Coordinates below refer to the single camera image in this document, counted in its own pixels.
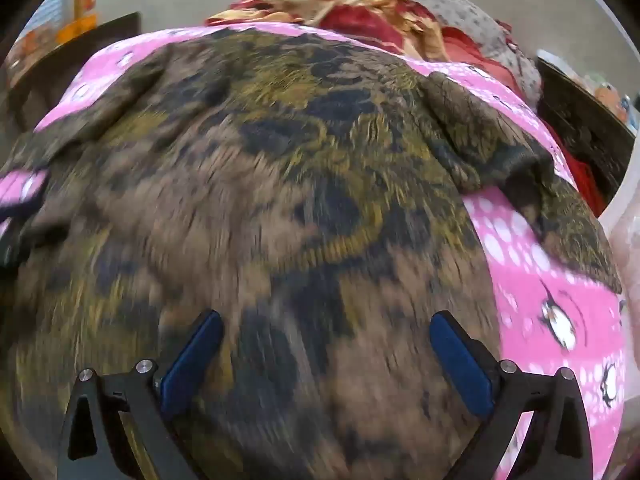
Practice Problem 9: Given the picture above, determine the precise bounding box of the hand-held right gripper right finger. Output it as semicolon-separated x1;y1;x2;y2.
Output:
429;311;594;480

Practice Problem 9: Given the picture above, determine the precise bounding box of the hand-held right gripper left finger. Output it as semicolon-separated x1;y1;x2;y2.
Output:
56;310;224;480

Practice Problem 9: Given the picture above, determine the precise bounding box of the brown patterned garment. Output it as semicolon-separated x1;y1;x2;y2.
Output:
0;27;623;480

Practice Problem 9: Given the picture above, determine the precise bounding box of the pink penguin blanket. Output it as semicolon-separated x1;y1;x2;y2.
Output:
0;22;628;480

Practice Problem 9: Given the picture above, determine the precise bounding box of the pale pink cloth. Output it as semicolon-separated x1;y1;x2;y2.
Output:
599;200;640;283

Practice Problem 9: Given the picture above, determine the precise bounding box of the dark wooden furniture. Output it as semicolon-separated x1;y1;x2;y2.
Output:
535;57;638;201
5;12;142;133

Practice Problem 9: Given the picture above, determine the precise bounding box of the red floral cloth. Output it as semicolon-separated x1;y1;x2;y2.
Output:
206;0;521;96

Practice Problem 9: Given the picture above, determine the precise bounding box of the wall poster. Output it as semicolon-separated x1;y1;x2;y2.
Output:
565;66;640;128
7;0;98;81

